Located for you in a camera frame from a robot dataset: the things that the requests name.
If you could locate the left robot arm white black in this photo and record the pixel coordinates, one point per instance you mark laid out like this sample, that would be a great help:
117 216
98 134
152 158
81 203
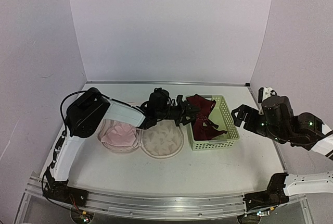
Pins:
81 120

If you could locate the light pink bra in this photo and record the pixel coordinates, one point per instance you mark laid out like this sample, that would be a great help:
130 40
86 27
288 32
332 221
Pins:
120 136

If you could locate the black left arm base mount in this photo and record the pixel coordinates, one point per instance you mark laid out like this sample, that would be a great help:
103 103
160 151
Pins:
60 191

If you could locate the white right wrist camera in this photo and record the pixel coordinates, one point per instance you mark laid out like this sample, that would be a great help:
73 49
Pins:
264 93

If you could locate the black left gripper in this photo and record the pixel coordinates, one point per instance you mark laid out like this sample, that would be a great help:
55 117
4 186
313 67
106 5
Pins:
188 111

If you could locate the light green perforated plastic basket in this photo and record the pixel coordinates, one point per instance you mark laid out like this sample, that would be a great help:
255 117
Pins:
221 116

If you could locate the dark red bra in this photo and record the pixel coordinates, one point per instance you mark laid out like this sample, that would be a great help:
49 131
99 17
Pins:
203 128

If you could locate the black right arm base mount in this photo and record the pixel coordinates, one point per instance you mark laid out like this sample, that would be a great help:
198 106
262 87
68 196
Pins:
273 196

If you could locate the beige patterned mesh laundry bag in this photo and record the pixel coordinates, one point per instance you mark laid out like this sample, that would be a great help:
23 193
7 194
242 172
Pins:
162 141

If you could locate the aluminium front rail frame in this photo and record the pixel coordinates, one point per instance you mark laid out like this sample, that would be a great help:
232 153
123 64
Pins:
167 207

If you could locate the aluminium back table edge strip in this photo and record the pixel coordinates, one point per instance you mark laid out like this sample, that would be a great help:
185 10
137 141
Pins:
171 83

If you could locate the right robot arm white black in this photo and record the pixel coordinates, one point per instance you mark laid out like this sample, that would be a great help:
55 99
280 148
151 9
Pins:
314 136

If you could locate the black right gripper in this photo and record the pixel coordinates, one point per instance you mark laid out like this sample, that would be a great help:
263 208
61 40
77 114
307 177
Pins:
251 113

